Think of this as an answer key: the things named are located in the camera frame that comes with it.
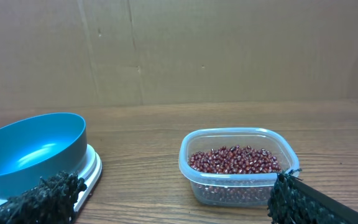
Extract clear plastic food container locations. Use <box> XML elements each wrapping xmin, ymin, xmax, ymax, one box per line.
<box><xmin>179</xmin><ymin>128</ymin><xmax>300</xmax><ymax>207</ymax></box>

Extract white digital kitchen scale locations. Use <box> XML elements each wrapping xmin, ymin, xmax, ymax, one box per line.
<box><xmin>0</xmin><ymin>144</ymin><xmax>103</xmax><ymax>212</ymax></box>

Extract teal blue bowl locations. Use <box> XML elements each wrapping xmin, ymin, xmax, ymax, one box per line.
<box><xmin>0</xmin><ymin>113</ymin><xmax>87</xmax><ymax>199</ymax></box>

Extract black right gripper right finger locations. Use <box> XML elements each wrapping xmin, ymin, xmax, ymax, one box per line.
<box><xmin>267</xmin><ymin>170</ymin><xmax>358</xmax><ymax>224</ymax></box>

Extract red adzuki beans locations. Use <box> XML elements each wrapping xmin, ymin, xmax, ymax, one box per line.
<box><xmin>188</xmin><ymin>145</ymin><xmax>282</xmax><ymax>174</ymax></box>

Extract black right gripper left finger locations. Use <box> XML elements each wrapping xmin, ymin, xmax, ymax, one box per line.
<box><xmin>0</xmin><ymin>171</ymin><xmax>87</xmax><ymax>224</ymax></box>

